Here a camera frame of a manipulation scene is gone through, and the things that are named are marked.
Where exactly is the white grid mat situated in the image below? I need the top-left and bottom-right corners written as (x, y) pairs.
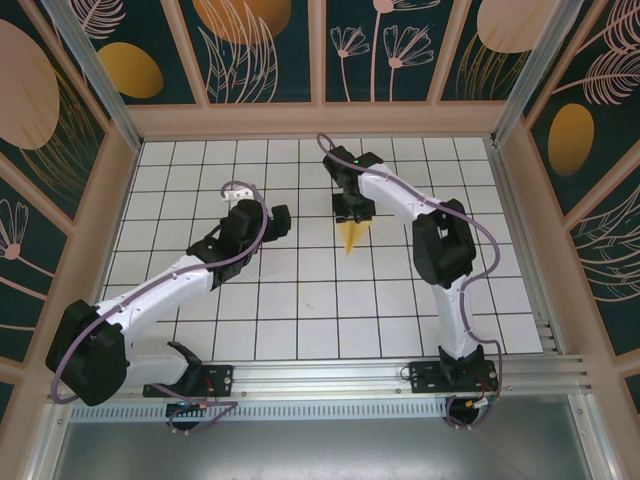
top-left (79, 138), bottom-right (546, 362)

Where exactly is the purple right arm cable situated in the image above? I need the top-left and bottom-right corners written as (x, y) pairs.
top-left (317, 132), bottom-right (504, 432)

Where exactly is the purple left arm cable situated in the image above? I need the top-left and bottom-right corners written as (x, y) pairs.
top-left (52, 185), bottom-right (271, 436)

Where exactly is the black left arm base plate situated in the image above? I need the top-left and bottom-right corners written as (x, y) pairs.
top-left (143, 363), bottom-right (236, 399)

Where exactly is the aluminium mounting rail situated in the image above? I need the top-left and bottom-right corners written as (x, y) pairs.
top-left (47, 354), bottom-right (599, 401)

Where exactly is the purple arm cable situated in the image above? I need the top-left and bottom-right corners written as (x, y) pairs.
top-left (52, 185), bottom-right (271, 436)
top-left (317, 132), bottom-right (504, 432)

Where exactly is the yellow cloth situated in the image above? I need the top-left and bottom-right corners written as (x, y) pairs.
top-left (337, 219), bottom-right (372, 256)

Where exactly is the grey metal sheet panel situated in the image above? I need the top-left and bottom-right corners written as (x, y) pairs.
top-left (47, 394), bottom-right (601, 480)

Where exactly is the aluminium frame post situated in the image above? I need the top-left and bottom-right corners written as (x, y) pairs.
top-left (39, 0), bottom-right (145, 154)
top-left (489, 0), bottom-right (594, 149)

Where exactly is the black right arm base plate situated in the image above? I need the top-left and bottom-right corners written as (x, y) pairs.
top-left (408, 360), bottom-right (500, 396)

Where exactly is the aluminium side rail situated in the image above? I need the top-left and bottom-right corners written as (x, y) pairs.
top-left (487, 142), bottom-right (569, 359)

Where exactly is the slotted grey cable duct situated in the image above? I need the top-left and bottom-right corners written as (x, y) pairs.
top-left (69, 403), bottom-right (451, 422)

